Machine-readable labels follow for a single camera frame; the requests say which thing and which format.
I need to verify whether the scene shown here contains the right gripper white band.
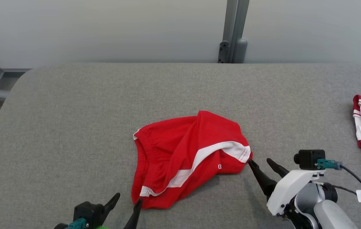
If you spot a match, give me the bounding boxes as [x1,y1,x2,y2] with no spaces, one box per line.
[247,158,325,217]

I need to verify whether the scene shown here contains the grey metal partition post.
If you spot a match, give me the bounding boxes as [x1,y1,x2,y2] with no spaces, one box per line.
[218,0,250,64]

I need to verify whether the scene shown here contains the red shorts with white stripe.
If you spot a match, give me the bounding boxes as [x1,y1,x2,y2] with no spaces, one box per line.
[131,110,253,210]

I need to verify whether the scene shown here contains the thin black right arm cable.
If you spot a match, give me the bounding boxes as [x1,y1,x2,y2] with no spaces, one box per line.
[314,181,361,229]

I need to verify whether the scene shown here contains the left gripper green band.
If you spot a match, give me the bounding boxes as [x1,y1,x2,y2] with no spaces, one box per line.
[95,192,143,229]

